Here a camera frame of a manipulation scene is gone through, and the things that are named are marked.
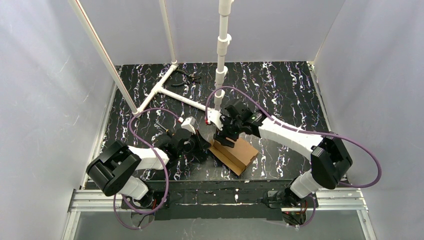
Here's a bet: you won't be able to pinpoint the brown cardboard box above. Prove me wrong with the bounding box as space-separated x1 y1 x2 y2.
209 138 259 176

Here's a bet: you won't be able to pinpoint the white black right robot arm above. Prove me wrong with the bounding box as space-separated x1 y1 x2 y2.
205 100 353 205

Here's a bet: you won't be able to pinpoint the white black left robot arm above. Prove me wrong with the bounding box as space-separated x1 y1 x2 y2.
86 128 212 200

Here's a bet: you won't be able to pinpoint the yellow black screwdriver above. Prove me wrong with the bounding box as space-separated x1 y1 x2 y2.
155 121 171 134

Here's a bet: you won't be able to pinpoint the black pliers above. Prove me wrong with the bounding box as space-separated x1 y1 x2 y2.
170 69 202 88

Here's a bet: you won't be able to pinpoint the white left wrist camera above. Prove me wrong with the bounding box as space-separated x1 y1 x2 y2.
180 116 196 134

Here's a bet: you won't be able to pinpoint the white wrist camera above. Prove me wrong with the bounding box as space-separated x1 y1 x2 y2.
180 116 196 134
205 109 223 131

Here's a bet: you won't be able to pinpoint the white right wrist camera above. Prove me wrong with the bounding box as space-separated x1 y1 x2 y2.
205 109 223 131

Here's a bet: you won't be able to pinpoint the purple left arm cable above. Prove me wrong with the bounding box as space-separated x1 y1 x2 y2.
112 107 185 231

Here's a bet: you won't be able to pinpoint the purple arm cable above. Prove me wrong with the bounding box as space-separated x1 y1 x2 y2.
112 107 185 231
204 86 382 228

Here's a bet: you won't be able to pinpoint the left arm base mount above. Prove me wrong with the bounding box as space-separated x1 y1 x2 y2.
121 190 165 211

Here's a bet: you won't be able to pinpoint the white PVC pipe frame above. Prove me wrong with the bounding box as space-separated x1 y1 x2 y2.
68 0 233 115

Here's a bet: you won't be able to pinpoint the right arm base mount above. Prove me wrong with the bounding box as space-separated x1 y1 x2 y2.
258 187 319 209

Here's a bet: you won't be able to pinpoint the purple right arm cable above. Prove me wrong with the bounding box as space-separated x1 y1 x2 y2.
204 86 382 228

